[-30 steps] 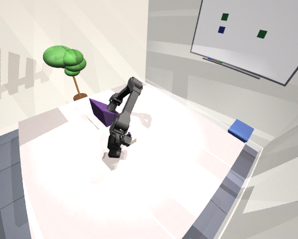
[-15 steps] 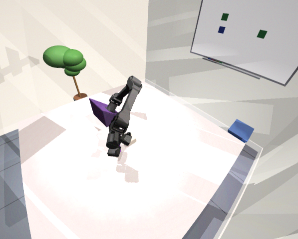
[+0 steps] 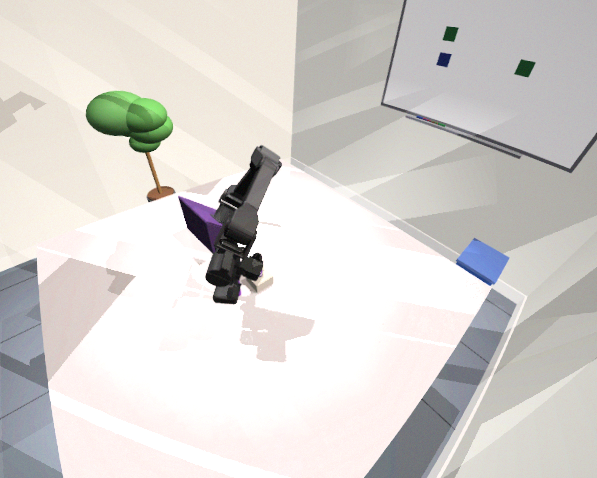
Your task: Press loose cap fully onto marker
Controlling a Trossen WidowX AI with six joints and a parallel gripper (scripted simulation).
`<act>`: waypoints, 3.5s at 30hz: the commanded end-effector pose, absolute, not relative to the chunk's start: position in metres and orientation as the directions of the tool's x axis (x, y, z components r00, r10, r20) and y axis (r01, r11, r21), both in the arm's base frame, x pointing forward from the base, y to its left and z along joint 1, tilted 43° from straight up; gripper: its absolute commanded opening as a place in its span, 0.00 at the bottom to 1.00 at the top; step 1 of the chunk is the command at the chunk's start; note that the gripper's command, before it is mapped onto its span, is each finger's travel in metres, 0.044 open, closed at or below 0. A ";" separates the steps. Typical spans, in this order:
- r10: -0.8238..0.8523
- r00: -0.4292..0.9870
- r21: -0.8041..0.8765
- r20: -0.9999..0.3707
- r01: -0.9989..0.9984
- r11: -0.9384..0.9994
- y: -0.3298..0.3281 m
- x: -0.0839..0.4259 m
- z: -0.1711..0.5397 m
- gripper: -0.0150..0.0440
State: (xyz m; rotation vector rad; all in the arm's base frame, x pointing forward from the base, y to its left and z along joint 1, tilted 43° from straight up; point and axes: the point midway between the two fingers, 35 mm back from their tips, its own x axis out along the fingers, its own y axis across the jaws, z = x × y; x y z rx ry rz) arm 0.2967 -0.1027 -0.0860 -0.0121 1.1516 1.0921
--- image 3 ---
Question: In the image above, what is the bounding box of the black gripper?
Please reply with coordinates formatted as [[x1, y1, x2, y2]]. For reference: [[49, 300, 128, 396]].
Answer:
[[212, 258, 242, 305]]

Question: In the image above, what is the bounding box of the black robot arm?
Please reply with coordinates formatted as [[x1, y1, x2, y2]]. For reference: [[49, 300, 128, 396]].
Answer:
[[205, 145, 282, 287]]

